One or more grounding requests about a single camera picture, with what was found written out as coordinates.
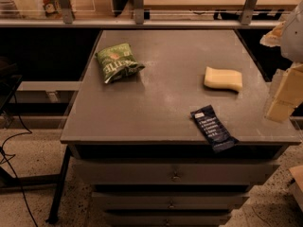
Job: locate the top grey drawer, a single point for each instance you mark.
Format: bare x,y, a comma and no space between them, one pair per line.
135,172

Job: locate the grey drawer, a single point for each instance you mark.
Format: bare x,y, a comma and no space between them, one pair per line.
167,219
135,172
170,201

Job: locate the cardboard box corner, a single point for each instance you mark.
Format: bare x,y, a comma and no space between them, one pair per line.
296,187

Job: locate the middle grey drawer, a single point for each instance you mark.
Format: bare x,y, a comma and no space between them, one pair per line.
170,201

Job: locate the grey metal shelf rail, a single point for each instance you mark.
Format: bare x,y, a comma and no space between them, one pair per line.
146,13

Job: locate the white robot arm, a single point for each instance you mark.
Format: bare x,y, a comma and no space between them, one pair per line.
288,35

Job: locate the bottom grey drawer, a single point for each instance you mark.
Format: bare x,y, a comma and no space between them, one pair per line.
167,219

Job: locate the black table leg frame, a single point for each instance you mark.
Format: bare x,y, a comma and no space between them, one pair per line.
7,181

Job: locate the grey drawer cabinet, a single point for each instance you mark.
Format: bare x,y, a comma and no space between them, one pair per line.
147,116

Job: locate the yellow sponge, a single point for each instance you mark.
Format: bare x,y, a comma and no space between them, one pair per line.
223,79

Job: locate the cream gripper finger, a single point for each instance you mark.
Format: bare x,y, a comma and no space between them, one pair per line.
286,93

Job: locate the blue rxbar blueberry bar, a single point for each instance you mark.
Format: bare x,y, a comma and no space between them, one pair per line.
215,133

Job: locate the green jalapeno chip bag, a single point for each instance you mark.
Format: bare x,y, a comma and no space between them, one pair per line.
117,62

